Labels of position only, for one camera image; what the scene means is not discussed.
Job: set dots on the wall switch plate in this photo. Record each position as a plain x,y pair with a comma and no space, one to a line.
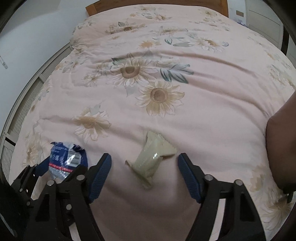
240,13

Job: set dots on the floral pink bed quilt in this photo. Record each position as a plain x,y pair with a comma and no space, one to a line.
205,83

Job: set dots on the brown black electric kettle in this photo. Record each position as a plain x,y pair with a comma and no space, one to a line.
280,146

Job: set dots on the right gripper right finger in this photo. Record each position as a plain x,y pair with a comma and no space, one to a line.
240,219

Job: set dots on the wooden headboard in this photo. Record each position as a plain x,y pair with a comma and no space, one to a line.
220,6

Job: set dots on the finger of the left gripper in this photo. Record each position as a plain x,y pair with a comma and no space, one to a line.
77,175
23,186

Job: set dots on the white wardrobe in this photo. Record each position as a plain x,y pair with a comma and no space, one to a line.
263,20

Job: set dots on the blue white snack packet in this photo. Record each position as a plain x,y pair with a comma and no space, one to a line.
64,158

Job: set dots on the olive green small packet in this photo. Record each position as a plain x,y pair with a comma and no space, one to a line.
156,148

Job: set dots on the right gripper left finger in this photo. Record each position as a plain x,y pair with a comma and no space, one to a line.
83,195

